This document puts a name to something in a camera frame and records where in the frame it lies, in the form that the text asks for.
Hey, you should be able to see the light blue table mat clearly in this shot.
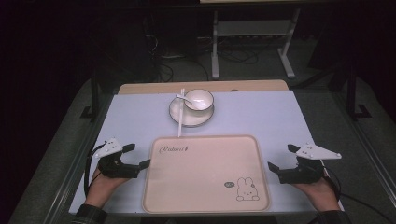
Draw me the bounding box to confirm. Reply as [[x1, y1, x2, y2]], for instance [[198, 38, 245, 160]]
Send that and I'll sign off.
[[68, 90, 346, 217]]

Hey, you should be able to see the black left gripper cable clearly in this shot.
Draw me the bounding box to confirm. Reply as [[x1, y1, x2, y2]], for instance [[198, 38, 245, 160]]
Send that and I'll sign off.
[[83, 142, 107, 198]]

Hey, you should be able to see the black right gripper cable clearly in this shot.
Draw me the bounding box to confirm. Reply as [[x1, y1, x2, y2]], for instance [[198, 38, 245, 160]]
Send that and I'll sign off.
[[321, 166, 396, 224]]

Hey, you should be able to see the white spoon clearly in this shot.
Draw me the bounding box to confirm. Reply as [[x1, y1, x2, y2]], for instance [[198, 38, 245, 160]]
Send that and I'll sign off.
[[176, 93, 204, 106]]

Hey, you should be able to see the white desk frame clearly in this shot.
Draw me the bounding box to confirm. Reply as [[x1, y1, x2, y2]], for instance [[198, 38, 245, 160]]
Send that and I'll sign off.
[[210, 8, 302, 80]]

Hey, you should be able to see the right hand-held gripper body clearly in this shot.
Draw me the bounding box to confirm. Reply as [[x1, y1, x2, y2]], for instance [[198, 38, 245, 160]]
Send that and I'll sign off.
[[277, 142, 343, 185]]

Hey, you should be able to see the black metal stand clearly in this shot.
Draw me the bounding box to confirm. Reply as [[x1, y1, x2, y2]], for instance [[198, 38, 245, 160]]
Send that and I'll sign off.
[[346, 60, 374, 121], [79, 69, 101, 121]]

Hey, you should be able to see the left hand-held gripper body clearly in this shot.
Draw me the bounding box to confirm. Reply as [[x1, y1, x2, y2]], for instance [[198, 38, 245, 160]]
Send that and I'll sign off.
[[92, 137, 142, 179]]

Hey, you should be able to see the person's right hand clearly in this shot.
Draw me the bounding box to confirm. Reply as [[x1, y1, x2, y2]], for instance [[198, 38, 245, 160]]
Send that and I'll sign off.
[[291, 176, 341, 213]]

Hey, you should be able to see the wooden table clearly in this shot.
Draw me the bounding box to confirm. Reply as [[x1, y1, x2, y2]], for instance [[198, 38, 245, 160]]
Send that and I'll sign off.
[[118, 79, 290, 95]]

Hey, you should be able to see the white bowl with dark rim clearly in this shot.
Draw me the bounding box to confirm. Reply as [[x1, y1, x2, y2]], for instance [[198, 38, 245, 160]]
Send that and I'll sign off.
[[183, 88, 215, 112]]

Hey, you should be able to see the person's left hand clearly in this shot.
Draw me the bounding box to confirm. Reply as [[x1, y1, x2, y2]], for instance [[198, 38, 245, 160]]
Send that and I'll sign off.
[[84, 167, 126, 209]]

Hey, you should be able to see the black floor cable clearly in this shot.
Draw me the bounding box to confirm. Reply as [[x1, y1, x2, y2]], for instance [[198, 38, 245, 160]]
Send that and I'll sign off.
[[217, 46, 260, 65], [146, 32, 210, 83]]

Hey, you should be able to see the beige tray with rabbit print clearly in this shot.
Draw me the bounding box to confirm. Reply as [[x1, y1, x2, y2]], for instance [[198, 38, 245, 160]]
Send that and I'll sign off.
[[141, 133, 272, 216]]

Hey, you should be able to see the white chopstick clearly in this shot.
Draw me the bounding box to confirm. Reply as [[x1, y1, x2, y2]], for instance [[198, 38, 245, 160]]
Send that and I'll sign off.
[[177, 89, 184, 138], [178, 88, 186, 138]]

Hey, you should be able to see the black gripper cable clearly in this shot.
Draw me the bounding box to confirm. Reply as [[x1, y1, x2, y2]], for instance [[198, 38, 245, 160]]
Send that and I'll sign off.
[[83, 142, 107, 198], [321, 166, 396, 224]]

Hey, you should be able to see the white plate with dark rim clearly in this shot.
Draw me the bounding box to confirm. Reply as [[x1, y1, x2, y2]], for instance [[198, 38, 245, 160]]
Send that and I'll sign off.
[[168, 94, 216, 128]]

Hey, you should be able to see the metal frame rail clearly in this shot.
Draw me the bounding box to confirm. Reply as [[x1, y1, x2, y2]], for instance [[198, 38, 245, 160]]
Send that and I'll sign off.
[[331, 91, 396, 200], [41, 92, 117, 224]]

